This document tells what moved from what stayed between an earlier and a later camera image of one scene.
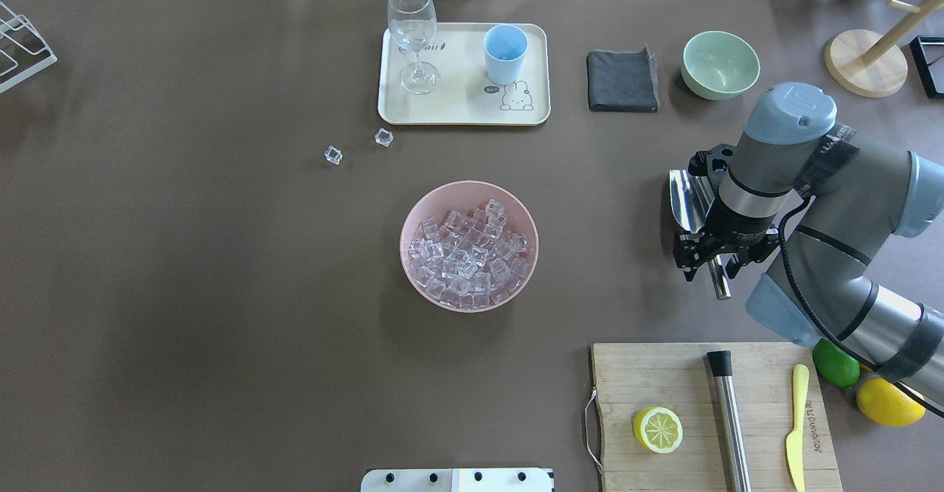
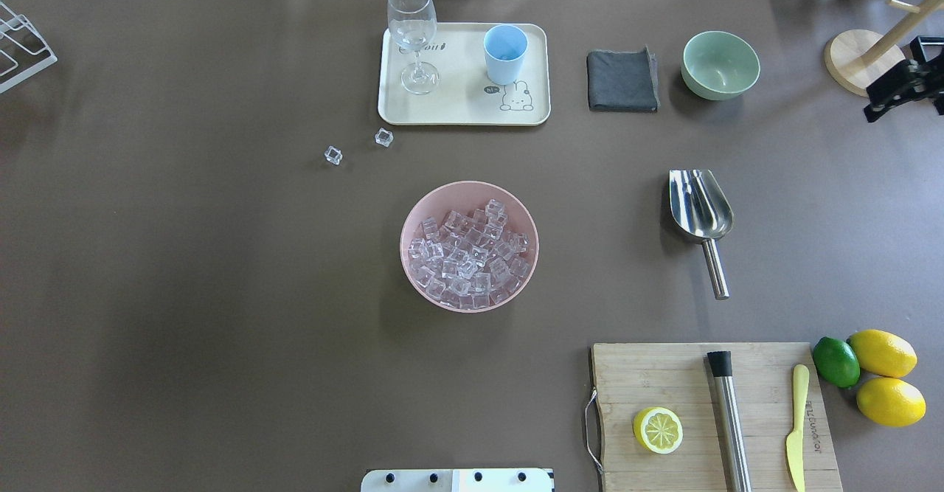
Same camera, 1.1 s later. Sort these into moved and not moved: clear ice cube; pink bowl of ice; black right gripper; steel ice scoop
Moved: black right gripper
Not moved: pink bowl of ice; steel ice scoop; clear ice cube
